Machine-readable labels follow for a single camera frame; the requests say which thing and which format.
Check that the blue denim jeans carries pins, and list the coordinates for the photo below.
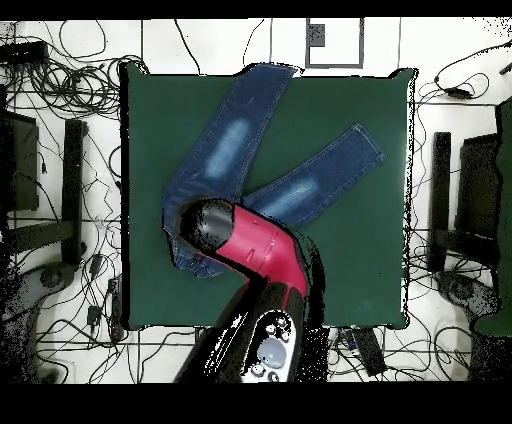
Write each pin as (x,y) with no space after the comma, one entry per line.
(240,132)

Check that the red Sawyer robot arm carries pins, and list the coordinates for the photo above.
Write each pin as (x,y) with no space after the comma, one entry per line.
(264,244)

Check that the dark green table cloth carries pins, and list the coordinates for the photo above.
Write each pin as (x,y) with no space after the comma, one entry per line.
(340,260)

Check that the black power adapter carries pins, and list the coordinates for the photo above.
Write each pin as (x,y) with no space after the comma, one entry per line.
(96,264)
(458,92)
(94,315)

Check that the black power strip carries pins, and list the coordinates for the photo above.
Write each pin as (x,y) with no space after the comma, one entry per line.
(24,52)
(370,352)
(116,308)

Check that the black stand base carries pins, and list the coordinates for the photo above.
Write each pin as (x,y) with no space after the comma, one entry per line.
(73,192)
(440,192)

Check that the grey wheeled chair base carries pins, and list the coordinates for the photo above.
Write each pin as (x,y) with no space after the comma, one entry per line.
(464,290)
(52,278)

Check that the black box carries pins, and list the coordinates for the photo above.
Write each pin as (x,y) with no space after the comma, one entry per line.
(24,168)
(478,184)

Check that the dark green spare cloth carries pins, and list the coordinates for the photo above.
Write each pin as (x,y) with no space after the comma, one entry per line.
(504,200)

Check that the grey square floor frame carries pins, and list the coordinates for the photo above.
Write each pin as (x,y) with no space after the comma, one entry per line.
(316,36)

